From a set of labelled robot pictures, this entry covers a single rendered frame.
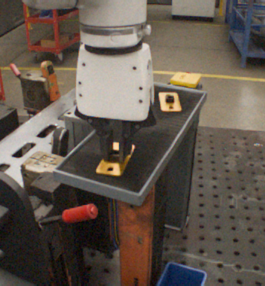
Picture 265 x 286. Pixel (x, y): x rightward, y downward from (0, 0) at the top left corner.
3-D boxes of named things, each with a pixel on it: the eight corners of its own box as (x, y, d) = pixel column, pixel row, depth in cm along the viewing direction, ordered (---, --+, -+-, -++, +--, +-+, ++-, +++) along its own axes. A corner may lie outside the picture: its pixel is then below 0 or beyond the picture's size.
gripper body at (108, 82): (158, 31, 47) (155, 106, 53) (86, 27, 49) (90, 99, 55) (146, 46, 41) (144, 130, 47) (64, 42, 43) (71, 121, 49)
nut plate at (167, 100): (158, 94, 75) (158, 89, 75) (176, 94, 75) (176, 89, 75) (161, 112, 68) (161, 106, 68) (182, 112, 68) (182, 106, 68)
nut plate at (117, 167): (112, 143, 59) (112, 137, 58) (135, 146, 58) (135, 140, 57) (94, 173, 52) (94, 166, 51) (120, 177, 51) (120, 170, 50)
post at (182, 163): (167, 211, 112) (175, 77, 89) (190, 217, 110) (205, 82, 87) (158, 226, 107) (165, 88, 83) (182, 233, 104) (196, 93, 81)
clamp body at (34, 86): (42, 153, 140) (29, 66, 121) (73, 162, 135) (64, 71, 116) (25, 167, 132) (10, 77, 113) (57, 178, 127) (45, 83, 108)
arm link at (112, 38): (155, 16, 46) (155, 36, 48) (93, 13, 48) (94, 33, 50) (141, 30, 39) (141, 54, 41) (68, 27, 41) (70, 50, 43)
